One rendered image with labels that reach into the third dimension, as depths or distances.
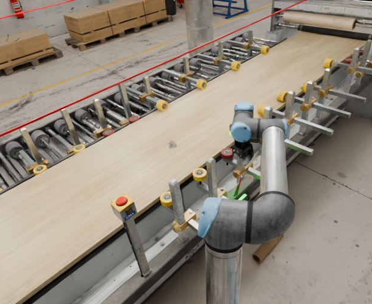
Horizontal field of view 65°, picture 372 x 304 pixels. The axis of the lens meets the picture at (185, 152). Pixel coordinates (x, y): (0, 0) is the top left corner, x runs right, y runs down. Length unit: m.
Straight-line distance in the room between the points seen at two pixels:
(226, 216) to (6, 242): 1.23
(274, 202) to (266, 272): 1.56
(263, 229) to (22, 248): 1.21
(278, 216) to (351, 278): 1.70
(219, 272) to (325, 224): 1.88
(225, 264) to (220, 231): 0.12
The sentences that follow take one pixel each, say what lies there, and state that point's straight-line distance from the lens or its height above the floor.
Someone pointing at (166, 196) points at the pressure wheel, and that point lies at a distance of 1.58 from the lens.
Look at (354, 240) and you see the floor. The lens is 2.69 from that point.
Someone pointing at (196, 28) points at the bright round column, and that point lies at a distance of 5.42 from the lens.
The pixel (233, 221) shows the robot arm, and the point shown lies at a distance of 0.80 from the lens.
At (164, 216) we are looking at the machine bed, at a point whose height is 0.69.
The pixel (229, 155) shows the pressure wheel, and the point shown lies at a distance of 1.81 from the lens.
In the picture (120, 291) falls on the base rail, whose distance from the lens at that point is 1.58.
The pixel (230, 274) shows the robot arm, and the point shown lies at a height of 1.23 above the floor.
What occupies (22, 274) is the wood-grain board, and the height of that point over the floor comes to 0.90.
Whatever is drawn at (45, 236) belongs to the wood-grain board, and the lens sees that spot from 1.66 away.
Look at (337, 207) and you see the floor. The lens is 2.87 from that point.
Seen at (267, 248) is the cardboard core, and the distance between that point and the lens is 2.39.
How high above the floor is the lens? 2.05
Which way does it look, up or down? 38 degrees down
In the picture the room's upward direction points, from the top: 7 degrees counter-clockwise
